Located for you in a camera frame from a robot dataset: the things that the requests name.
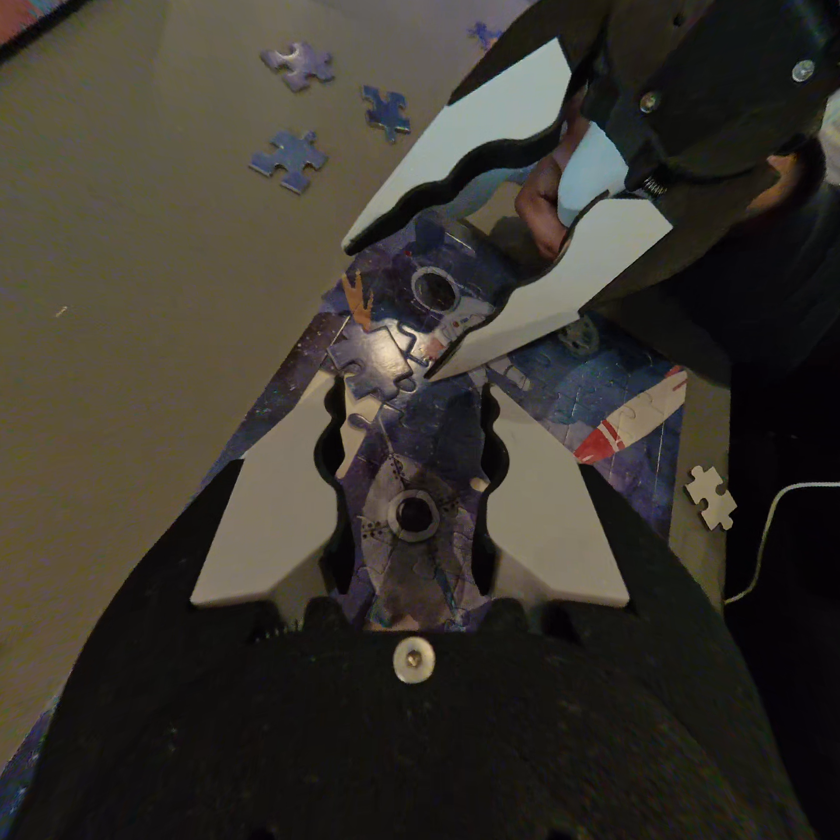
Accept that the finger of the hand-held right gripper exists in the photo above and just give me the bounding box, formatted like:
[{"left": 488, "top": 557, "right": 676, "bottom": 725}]
[
  {"left": 425, "top": 196, "right": 675, "bottom": 383},
  {"left": 341, "top": 37, "right": 574, "bottom": 257}
]

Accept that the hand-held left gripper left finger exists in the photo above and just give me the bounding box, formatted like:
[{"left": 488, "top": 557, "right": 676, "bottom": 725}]
[{"left": 190, "top": 375, "right": 358, "bottom": 608}]

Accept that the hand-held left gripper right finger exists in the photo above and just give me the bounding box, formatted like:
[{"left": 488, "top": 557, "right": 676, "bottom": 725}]
[{"left": 469, "top": 384, "right": 631, "bottom": 608}]

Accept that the space jigsaw puzzle board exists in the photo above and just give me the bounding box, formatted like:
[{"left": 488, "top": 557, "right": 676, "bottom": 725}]
[{"left": 0, "top": 187, "right": 689, "bottom": 782}]

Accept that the dark blue puzzle piece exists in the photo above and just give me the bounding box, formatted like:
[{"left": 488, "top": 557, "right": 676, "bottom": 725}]
[{"left": 326, "top": 325, "right": 421, "bottom": 401}]

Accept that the person's right forearm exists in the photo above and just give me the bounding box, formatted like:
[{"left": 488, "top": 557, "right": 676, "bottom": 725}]
[{"left": 745, "top": 151, "right": 811, "bottom": 221}]

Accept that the person's right hand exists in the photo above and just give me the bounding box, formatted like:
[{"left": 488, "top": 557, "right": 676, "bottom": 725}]
[{"left": 515, "top": 121, "right": 592, "bottom": 260}]

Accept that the pale grey puzzle piece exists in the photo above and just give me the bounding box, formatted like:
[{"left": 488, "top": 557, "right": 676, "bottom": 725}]
[{"left": 684, "top": 465, "right": 738, "bottom": 531}]

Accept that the illustrated puzzle box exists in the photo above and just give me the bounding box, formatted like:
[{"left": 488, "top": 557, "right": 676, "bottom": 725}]
[{"left": 0, "top": 0, "right": 93, "bottom": 63}]

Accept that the white cable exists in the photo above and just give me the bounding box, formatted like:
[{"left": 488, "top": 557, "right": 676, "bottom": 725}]
[{"left": 724, "top": 481, "right": 840, "bottom": 605}]

